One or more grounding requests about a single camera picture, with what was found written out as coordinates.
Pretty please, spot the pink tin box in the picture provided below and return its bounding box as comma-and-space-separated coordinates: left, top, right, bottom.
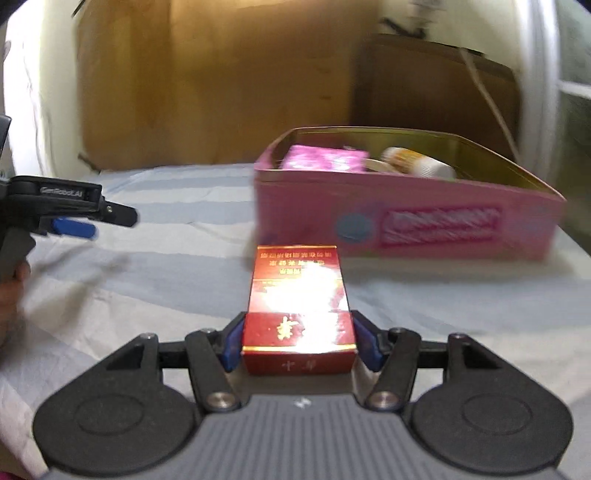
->
253, 127, 568, 261

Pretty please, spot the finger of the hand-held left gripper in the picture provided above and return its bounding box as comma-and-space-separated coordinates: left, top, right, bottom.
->
97, 200, 139, 228
39, 217, 99, 241

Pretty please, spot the white cable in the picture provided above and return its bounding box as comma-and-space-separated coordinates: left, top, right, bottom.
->
457, 46, 520, 162

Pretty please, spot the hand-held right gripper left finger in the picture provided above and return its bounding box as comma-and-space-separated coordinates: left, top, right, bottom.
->
96, 311, 246, 413

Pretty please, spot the brown wooden cabinet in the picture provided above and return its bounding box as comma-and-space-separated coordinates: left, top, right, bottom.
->
353, 34, 522, 162

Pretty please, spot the red cigarette box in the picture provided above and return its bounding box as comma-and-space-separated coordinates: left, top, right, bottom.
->
241, 244, 359, 376

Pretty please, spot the white door frame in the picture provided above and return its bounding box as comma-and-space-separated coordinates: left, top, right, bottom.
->
517, 0, 561, 171

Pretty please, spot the frosted glass pane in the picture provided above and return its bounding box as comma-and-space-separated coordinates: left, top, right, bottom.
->
551, 0, 591, 259

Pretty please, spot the pink satin wallet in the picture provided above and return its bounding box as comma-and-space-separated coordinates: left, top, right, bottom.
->
281, 144, 370, 174

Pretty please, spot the person's left hand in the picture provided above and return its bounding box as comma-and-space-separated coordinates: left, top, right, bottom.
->
0, 259, 32, 347

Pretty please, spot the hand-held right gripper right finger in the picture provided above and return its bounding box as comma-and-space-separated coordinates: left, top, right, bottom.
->
352, 310, 502, 412

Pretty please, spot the white bottle yellow label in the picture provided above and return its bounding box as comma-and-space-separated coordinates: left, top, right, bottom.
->
367, 147, 457, 180

